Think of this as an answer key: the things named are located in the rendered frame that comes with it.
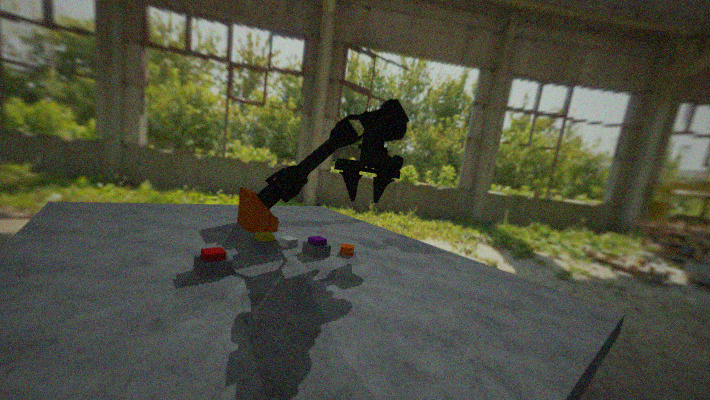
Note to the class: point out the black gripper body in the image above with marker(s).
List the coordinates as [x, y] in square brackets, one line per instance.
[355, 166]

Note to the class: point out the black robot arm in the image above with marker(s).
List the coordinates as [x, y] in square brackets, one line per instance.
[386, 124]

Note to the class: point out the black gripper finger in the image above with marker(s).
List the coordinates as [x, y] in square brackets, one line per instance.
[379, 185]
[351, 181]

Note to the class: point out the yellow button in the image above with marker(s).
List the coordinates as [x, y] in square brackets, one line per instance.
[263, 243]

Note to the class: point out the red button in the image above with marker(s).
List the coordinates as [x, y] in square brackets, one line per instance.
[212, 262]

